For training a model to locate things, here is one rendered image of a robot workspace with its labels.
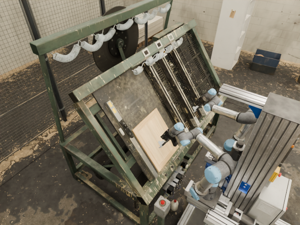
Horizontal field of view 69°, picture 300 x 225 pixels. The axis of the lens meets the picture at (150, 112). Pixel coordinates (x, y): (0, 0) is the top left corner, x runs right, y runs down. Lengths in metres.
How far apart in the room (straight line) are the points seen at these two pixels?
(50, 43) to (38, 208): 2.30
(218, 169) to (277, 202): 0.72
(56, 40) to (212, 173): 1.64
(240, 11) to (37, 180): 5.17
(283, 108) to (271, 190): 0.83
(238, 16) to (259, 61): 1.33
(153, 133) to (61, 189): 1.77
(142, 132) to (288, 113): 1.34
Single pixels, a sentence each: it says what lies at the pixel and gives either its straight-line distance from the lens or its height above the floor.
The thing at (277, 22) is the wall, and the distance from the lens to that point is 7.06.
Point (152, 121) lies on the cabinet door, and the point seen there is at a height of 1.27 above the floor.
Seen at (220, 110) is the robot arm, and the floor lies 1.59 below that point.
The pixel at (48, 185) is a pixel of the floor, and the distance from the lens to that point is 3.70.
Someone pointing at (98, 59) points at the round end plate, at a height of 1.78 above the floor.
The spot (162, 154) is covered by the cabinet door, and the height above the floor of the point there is 0.98.
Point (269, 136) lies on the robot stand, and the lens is 1.69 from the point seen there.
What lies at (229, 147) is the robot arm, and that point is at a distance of 2.33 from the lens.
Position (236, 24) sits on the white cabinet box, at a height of 1.17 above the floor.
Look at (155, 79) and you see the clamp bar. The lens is 2.51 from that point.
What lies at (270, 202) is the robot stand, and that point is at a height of 1.23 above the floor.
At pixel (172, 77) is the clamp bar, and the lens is 2.71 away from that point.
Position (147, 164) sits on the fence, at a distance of 2.31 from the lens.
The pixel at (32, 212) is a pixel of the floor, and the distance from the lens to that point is 3.57.
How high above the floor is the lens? 2.94
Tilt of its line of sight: 41 degrees down
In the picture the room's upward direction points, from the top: straight up
